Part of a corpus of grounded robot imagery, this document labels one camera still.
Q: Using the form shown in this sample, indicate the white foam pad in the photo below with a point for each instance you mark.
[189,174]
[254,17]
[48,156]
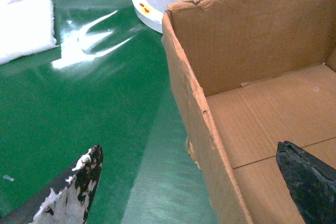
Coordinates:
[27,27]

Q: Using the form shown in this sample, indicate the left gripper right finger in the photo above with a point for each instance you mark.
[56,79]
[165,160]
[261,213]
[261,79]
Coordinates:
[310,181]

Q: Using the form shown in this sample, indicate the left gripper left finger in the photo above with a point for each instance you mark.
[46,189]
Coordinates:
[67,198]

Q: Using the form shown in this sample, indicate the brown cardboard box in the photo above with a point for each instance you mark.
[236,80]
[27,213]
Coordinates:
[246,75]

